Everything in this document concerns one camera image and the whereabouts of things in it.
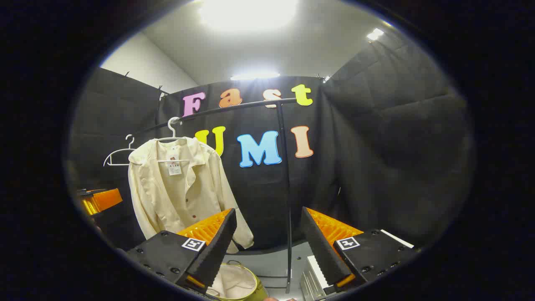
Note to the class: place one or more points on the white clothes hanger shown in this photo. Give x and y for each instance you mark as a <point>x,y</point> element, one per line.
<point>119,164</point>
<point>169,122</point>

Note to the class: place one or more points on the ceiling light panel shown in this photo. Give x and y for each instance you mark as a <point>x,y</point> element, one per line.
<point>248,12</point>
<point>375,34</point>
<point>255,76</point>

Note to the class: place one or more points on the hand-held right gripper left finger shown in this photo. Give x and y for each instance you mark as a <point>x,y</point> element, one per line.
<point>217,242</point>

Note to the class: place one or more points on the black clothes rack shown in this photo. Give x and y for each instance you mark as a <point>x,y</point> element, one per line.
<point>288,200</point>

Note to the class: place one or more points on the white sheet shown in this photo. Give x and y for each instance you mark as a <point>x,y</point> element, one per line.
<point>397,238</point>

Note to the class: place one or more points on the white ribbed panel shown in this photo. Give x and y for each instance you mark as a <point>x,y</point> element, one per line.
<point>313,278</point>

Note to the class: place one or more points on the olive laundry hamper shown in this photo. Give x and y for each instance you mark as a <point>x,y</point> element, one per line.
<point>234,284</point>

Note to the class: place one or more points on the cream button shirt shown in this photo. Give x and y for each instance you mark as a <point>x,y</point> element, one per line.
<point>184,196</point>

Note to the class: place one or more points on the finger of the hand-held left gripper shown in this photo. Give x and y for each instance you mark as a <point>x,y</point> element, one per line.
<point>106,200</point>

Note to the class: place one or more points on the black backdrop cloth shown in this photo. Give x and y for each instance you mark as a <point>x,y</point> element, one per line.
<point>376,146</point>

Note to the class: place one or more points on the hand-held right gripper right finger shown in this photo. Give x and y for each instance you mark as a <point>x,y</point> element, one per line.
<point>319,246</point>

